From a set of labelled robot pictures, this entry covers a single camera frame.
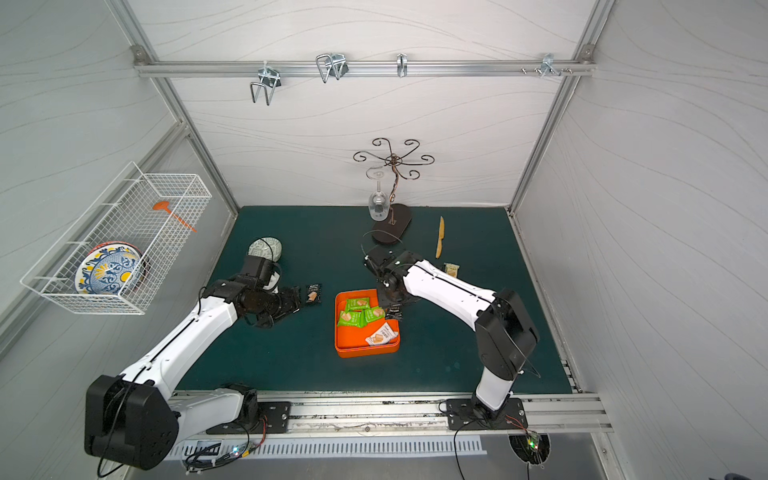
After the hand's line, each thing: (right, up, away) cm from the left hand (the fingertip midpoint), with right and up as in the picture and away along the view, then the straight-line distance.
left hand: (297, 309), depth 82 cm
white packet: (+23, -9, +4) cm, 25 cm away
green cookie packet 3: (+14, -5, +7) cm, 17 cm away
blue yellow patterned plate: (-33, +14, -20) cm, 41 cm away
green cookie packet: (+16, -1, +10) cm, 19 cm away
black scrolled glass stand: (+27, +23, +32) cm, 48 cm away
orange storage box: (+14, -10, +4) cm, 18 cm away
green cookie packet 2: (+21, -4, +9) cm, 23 cm away
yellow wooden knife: (+46, +22, +33) cm, 60 cm away
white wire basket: (-36, +27, -5) cm, 46 cm away
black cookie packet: (+1, +2, +14) cm, 14 cm away
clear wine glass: (+22, +30, +12) cm, 40 cm away
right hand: (+27, +3, +3) cm, 27 cm away
